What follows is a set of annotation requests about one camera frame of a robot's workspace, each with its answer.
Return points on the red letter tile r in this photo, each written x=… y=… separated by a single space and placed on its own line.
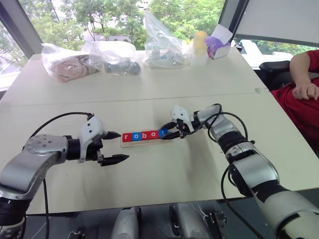
x=126 y=137

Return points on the dark window frame post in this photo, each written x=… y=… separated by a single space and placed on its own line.
x=234 y=15
x=22 y=27

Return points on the person in red shirt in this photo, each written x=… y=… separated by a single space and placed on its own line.
x=294 y=114

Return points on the blue letter tile t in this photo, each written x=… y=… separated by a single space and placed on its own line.
x=163 y=134

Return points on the blue letter tile o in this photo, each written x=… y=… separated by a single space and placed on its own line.
x=135 y=136

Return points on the black clamp under table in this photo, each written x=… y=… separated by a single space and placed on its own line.
x=218 y=224
x=76 y=234

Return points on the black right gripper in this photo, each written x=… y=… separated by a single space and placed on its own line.
x=181 y=129

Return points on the grey window blind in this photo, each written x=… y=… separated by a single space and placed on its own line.
x=276 y=20

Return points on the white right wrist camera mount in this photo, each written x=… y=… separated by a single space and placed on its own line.
x=180 y=113

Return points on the plastic bag with pink cloth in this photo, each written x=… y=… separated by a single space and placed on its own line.
x=67 y=67

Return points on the plastic bag with white items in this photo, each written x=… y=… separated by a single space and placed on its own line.
x=162 y=49

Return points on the plastic bag with grey object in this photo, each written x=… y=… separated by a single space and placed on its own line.
x=119 y=66

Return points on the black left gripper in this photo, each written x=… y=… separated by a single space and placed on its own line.
x=94 y=152

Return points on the red letter tile b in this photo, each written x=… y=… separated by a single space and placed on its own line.
x=145 y=136

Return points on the yellow capped plastic bottle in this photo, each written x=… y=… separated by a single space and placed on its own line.
x=199 y=47

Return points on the black office chair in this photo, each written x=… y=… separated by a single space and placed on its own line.
x=274 y=74

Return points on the person's bare forearm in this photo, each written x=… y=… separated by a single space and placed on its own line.
x=300 y=69

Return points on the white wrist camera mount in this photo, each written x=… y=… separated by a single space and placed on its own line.
x=180 y=113
x=91 y=129

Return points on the red letter tile o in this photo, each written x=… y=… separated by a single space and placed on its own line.
x=154 y=135

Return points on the person's bare hand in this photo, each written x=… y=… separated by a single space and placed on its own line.
x=306 y=92

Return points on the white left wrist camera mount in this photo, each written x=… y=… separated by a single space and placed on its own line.
x=91 y=129

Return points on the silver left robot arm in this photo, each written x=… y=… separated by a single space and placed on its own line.
x=32 y=159

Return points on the wooden letter tray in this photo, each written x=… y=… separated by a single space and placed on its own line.
x=144 y=144

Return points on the grey rounded robot leg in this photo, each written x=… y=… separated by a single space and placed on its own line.
x=189 y=221
x=124 y=224

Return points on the purple and white box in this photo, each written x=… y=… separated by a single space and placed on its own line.
x=218 y=47

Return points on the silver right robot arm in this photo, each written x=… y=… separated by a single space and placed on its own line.
x=254 y=164

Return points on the small clear plastic piece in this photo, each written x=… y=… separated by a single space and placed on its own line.
x=261 y=90

